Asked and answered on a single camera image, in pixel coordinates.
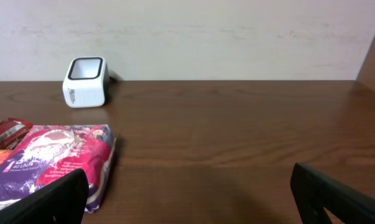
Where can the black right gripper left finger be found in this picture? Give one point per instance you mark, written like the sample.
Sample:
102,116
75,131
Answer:
62,201

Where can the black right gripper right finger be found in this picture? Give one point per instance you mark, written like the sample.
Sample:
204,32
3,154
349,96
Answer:
316,193

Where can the purple pink floral liner pack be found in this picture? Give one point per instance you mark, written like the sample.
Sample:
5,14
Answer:
47,153

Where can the orange-red snack bar wrapper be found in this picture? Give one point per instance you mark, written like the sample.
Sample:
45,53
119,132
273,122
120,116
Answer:
12,132

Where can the white barcode scanner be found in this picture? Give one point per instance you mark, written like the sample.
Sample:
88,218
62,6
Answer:
86,82

